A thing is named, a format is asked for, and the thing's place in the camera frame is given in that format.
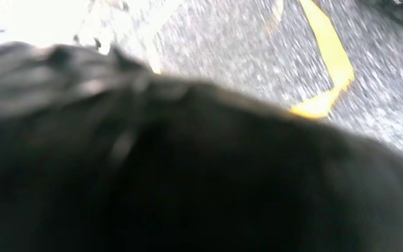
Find yellow floor tape square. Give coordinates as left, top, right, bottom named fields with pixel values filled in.
left=289, top=0, right=356, bottom=120

